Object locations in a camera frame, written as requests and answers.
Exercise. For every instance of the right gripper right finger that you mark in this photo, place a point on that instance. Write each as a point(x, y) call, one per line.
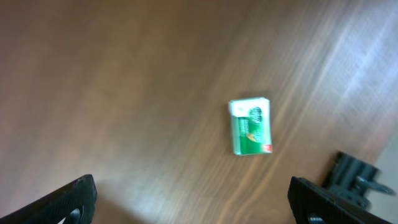
point(312, 204)

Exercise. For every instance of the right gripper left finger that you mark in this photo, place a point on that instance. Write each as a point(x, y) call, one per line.
point(72, 203)

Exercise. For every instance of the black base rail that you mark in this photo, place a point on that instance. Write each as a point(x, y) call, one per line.
point(351, 179)

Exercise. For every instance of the green soap bar pack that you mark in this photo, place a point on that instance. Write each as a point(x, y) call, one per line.
point(251, 126)

